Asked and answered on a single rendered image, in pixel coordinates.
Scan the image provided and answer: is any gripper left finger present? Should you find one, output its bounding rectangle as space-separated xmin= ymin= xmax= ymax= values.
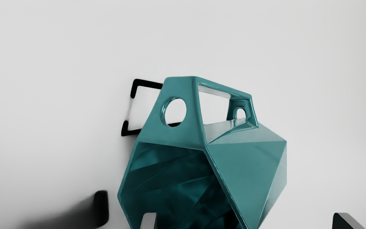
xmin=141 ymin=212 xmax=157 ymax=229

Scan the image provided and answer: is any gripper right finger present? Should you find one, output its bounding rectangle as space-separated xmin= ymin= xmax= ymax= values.
xmin=333 ymin=212 xmax=366 ymax=229

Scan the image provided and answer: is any teal faceted mug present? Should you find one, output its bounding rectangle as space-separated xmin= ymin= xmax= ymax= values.
xmin=117 ymin=76 xmax=288 ymax=229

